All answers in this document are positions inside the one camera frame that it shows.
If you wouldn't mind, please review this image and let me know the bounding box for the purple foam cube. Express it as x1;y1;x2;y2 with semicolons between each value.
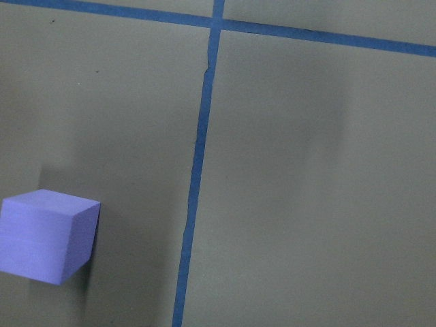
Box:
1;189;101;285

